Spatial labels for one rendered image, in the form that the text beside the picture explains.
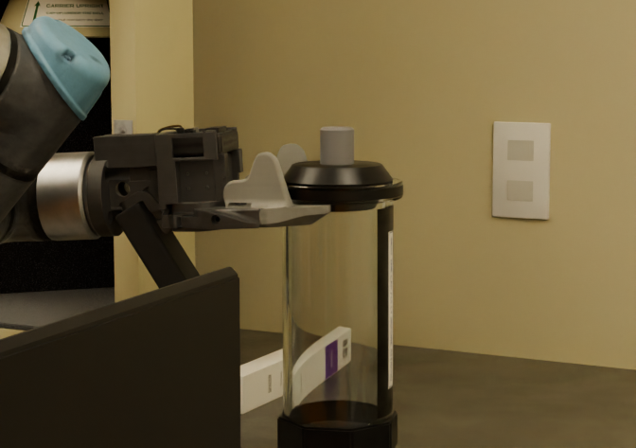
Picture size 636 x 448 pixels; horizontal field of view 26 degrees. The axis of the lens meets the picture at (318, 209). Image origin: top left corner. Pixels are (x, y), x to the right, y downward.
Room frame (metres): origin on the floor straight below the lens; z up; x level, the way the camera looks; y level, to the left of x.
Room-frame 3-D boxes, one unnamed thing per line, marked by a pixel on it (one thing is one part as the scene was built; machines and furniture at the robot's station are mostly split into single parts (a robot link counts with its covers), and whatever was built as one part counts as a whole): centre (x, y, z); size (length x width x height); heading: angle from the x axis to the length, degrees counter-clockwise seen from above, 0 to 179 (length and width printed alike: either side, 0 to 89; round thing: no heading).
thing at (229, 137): (1.16, 0.13, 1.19); 0.12 x 0.08 x 0.09; 79
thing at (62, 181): (1.17, 0.20, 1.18); 0.08 x 0.05 x 0.08; 169
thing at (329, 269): (1.13, -0.02, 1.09); 0.11 x 0.11 x 0.21
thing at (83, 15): (1.51, 0.26, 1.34); 0.18 x 0.18 x 0.05
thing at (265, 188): (1.09, 0.04, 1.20); 0.09 x 0.03 x 0.06; 55
